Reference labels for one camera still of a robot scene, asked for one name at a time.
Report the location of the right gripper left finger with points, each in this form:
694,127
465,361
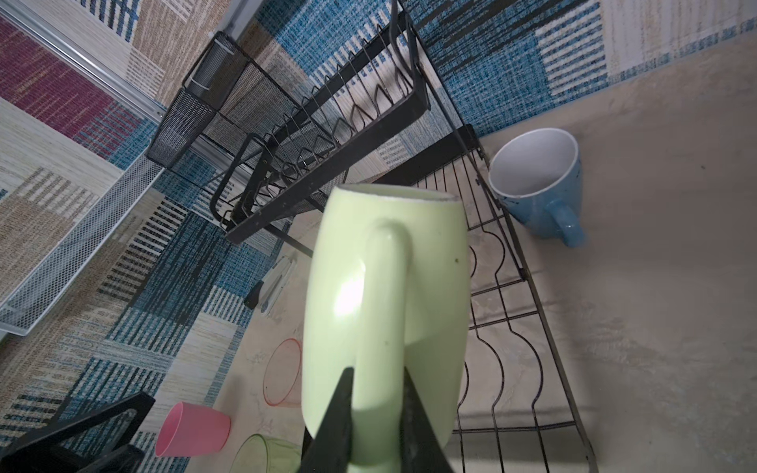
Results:
330,450

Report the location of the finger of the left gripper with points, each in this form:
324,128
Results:
126,459
54,433

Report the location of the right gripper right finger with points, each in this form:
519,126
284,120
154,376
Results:
419,448

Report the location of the clear green plastic cup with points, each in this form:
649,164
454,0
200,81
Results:
264,454

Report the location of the clear pink plastic cup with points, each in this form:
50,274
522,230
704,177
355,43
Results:
282,381

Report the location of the light green ceramic mug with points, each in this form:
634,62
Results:
389,289

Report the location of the black two-tier dish rack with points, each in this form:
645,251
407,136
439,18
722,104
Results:
376,92

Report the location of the opaque pink plastic cup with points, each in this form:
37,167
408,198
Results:
191,430

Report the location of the black silver stapler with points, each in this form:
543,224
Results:
266,292

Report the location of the blue speckled ceramic mug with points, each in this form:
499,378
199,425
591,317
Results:
538,178

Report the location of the black mesh shelf unit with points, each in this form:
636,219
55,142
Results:
244,124

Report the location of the white wire wall basket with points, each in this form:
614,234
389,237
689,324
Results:
41,290

